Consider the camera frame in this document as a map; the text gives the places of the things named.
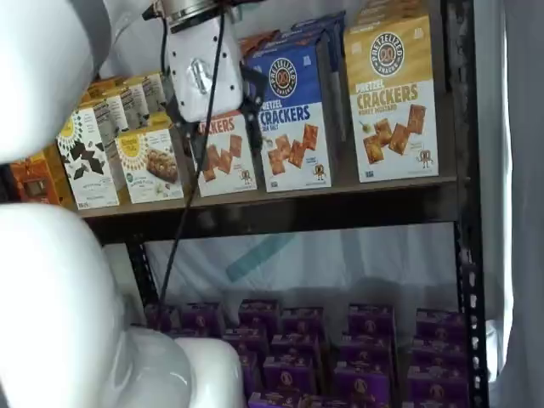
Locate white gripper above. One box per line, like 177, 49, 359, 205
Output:
163, 10, 267, 172

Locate yellow white pretzel crackers box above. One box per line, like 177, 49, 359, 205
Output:
348, 0, 431, 31
343, 15, 439, 184

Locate Simple Mills almond bars box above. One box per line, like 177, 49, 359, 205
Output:
142, 110, 173, 133
113, 127, 184, 204

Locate blue white pretzel crackers box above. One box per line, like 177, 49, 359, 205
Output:
250, 30, 341, 137
291, 11, 346, 73
245, 42, 333, 193

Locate Simple Mills sweet thins box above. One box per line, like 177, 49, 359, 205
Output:
90, 93, 128, 137
117, 81, 150, 128
139, 71, 167, 118
56, 105, 120, 212

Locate black metal shelf rack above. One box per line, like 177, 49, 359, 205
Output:
78, 0, 490, 408

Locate wooden shelf board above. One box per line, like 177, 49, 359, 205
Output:
78, 174, 472, 218

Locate purple Annie's box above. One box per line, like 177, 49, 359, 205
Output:
248, 390, 303, 408
223, 326, 269, 354
299, 394, 341, 408
271, 333, 322, 362
235, 352, 263, 397
238, 299, 281, 333
406, 365, 468, 408
348, 302, 396, 341
416, 309, 467, 341
282, 306, 326, 337
182, 302, 224, 337
333, 363, 395, 408
339, 335, 396, 371
263, 355, 318, 395
146, 305, 182, 335
411, 337, 468, 371

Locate orange snack box with window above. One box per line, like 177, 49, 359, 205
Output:
8, 144, 76, 210

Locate white backdrop cloth teal logo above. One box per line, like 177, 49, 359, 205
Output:
99, 0, 464, 345

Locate grey curtain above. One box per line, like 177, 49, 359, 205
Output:
473, 0, 544, 408

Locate black cable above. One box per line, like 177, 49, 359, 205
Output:
155, 8, 233, 337

